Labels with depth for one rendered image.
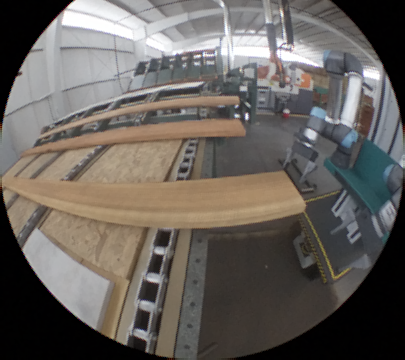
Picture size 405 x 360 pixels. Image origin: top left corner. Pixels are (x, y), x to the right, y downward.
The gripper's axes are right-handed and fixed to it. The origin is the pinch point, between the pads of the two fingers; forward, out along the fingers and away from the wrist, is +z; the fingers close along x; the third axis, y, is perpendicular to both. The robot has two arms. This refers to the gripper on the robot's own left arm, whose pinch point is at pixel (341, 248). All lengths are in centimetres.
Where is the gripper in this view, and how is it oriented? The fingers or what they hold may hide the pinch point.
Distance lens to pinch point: 55.6
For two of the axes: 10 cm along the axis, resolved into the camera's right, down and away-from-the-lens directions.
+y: -9.4, -3.1, -1.2
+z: -3.1, 7.1, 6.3
